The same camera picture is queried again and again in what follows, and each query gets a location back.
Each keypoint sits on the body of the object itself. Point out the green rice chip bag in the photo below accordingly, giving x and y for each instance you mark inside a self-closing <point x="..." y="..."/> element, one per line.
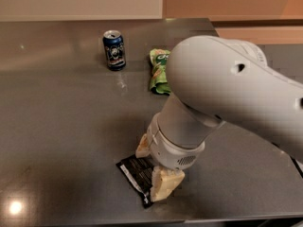
<point x="159" y="83"/>

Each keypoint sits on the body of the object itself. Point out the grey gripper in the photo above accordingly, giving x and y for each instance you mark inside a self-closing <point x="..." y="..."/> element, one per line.
<point x="169" y="153"/>

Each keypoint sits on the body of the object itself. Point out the blue soda can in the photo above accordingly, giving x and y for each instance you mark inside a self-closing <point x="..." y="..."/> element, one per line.
<point x="114" y="50"/>

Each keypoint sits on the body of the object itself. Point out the black rxbar chocolate bar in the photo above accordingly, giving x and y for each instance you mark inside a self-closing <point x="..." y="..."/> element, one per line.
<point x="138" y="172"/>

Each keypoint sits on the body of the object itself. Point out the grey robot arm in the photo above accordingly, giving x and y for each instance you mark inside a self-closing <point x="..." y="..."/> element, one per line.
<point x="215" y="81"/>

